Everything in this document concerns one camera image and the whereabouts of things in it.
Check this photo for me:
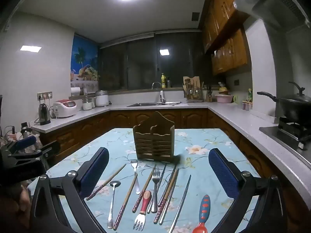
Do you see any countertop utensil rack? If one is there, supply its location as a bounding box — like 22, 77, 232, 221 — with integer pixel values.
185, 85, 204, 103

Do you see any wall power socket strip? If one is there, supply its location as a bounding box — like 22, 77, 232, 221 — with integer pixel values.
37, 91, 53, 101

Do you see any black tripod clamp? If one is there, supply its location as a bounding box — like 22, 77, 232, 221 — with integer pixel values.
20, 122, 32, 139

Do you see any white glass jar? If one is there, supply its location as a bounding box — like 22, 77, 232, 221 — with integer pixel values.
82, 98, 95, 111

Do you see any white electric pot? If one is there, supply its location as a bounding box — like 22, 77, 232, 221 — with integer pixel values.
94, 90, 109, 107

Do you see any black gas stove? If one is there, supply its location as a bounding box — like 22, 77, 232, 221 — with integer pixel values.
259, 117, 311, 155

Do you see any blue orange child spoon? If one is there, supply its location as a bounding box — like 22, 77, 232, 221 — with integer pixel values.
192, 195, 211, 233

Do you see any small steel fork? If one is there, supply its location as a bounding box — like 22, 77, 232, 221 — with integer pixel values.
130, 160, 141, 195

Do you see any steel spoon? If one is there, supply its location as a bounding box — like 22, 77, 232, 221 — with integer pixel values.
107, 181, 121, 229

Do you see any pink basin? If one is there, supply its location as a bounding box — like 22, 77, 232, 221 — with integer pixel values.
215, 94, 234, 103

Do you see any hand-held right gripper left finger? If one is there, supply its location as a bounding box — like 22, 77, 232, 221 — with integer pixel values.
29, 147, 110, 233

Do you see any wooden utensil holder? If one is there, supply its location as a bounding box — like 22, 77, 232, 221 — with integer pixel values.
133, 111, 175, 161

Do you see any wooden wall cabinet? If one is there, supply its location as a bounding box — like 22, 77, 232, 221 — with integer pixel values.
211, 29, 248, 76
202, 0, 246, 53

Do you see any blue floral tablecloth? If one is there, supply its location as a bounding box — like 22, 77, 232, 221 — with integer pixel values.
28, 128, 261, 233

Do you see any steel kitchen sink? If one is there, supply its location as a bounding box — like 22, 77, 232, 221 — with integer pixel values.
127, 101, 182, 108

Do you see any wooden cutting board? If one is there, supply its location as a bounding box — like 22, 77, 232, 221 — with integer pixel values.
183, 75, 201, 90

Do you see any black wok with lid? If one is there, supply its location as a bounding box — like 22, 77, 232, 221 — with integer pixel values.
257, 81, 311, 125

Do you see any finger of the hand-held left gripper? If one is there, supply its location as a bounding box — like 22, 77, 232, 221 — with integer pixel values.
8, 141, 61, 162
8, 136, 37, 154

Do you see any yellow container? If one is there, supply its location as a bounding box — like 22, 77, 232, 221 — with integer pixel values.
218, 82, 230, 96

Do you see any dark electric kettle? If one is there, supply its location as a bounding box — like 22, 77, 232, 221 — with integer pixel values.
38, 103, 52, 126

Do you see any palm and fruit wall poster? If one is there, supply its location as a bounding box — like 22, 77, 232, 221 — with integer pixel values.
70, 34, 100, 94

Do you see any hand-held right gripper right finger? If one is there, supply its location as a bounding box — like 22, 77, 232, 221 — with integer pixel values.
208, 148, 289, 233

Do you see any dark kitchen window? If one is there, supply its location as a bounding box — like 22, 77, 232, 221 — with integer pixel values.
99, 32, 212, 91

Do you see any white red rice cooker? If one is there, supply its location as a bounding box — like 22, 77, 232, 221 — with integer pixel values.
52, 99, 77, 119

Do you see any red-handled child fork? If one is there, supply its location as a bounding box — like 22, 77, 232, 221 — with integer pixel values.
133, 190, 152, 231

